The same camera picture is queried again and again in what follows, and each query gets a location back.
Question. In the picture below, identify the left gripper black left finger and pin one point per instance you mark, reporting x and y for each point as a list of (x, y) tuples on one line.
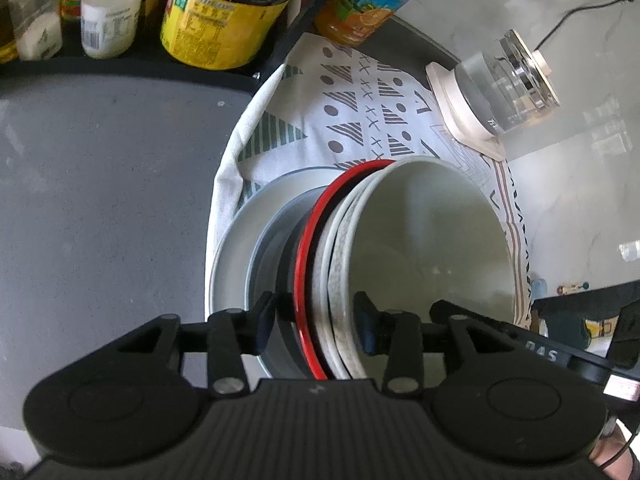
[(144, 392)]

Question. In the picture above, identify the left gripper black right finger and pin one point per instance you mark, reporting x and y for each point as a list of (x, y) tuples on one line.
[(485, 391)]

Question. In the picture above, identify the white plate with flower motif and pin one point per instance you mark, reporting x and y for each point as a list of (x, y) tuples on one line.
[(217, 291)]

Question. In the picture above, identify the plain white bowl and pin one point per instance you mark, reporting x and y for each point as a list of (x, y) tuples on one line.
[(422, 233)]

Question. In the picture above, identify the red and black bowl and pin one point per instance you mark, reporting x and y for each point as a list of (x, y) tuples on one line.
[(306, 251)]

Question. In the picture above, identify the white bowl with yellow pattern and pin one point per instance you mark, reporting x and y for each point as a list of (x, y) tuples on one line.
[(321, 283)]

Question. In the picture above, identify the white Sweet deep plate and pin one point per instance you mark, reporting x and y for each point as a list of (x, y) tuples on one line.
[(259, 211)]

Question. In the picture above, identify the white Bakery deep plate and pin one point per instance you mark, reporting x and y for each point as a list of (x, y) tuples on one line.
[(272, 270)]

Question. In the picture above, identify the person's right hand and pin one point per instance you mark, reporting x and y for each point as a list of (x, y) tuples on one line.
[(617, 459)]

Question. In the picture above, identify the cream kettle base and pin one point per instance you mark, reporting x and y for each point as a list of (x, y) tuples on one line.
[(458, 116)]

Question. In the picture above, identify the glass electric kettle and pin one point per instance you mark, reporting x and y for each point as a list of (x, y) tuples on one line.
[(507, 85)]

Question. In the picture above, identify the black metal shelf rack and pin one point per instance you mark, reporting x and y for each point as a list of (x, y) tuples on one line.
[(147, 58)]

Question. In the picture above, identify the patterned white tablecloth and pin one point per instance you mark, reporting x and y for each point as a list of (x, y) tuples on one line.
[(333, 106)]

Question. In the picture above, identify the soy sauce jug, yellow label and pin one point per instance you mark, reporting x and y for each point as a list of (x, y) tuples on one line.
[(217, 34)]

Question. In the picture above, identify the green cap seasoning jar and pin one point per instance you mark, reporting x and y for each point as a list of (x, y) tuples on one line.
[(108, 27)]

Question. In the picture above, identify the white seasoning jar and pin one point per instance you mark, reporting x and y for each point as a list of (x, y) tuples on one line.
[(37, 28)]

